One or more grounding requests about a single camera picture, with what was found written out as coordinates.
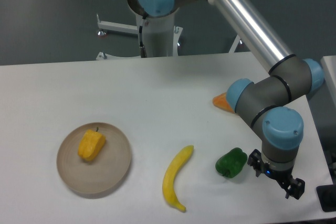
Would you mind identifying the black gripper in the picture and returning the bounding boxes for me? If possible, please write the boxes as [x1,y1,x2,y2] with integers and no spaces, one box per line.
[247,149,306,199]

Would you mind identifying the yellow bell pepper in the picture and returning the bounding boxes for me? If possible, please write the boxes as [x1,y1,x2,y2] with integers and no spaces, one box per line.
[78,127,106,162]

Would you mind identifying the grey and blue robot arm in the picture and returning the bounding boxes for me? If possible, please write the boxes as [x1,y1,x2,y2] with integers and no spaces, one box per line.
[128,0,324,199]

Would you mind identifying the green bell pepper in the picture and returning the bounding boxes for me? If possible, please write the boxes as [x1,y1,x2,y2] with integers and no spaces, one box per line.
[215,147,247,178]

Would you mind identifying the round beige plate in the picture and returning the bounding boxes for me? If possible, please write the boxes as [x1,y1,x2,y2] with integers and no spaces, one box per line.
[56,122,132,199]

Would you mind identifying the black device at table edge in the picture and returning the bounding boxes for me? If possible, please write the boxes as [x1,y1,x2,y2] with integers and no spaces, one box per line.
[316,185,335,212]

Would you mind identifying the orange triangular bread piece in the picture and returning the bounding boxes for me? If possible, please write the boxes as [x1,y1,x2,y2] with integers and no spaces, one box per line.
[212,92,235,114]

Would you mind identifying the yellow banana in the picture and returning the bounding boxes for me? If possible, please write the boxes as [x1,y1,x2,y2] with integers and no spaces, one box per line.
[162,145,194,212]

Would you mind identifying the white side table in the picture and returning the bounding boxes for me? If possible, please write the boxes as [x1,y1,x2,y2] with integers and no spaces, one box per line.
[321,56,335,95]

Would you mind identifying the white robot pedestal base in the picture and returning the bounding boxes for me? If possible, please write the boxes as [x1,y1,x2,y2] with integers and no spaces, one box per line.
[97,0,249,60]

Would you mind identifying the black cable on pedestal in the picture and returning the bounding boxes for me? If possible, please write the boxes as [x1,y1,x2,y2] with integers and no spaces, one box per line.
[138,11,149,58]

